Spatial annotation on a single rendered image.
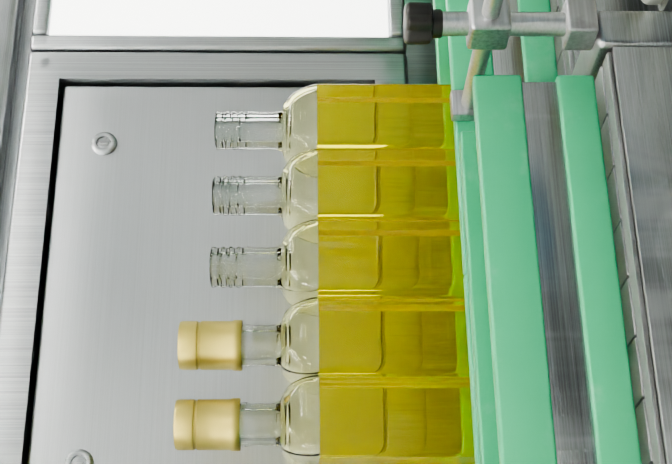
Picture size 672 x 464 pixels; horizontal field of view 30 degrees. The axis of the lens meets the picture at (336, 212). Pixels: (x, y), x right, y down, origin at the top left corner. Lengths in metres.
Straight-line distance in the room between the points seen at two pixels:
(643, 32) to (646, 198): 0.12
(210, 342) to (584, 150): 0.28
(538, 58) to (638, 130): 0.17
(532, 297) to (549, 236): 0.04
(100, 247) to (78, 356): 0.10
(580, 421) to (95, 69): 0.58
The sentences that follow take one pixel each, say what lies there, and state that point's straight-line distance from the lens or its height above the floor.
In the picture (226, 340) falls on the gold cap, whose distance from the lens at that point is 0.87.
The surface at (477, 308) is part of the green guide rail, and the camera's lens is 0.83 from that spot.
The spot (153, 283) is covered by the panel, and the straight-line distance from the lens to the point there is 1.05.
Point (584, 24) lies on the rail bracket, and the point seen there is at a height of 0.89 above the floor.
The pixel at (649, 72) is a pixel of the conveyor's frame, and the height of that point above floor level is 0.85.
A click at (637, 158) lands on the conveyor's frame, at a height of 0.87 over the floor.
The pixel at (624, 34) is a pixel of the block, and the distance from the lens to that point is 0.84.
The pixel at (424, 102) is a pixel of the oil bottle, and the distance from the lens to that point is 0.94.
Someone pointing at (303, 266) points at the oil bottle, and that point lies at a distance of 0.87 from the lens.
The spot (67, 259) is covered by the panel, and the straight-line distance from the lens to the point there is 1.06.
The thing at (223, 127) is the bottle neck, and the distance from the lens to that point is 0.95.
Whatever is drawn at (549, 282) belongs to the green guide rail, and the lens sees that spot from 0.77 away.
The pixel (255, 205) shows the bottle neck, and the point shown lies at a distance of 0.92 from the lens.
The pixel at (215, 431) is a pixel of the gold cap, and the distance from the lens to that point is 0.85.
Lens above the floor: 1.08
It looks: 2 degrees down
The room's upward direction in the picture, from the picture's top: 90 degrees counter-clockwise
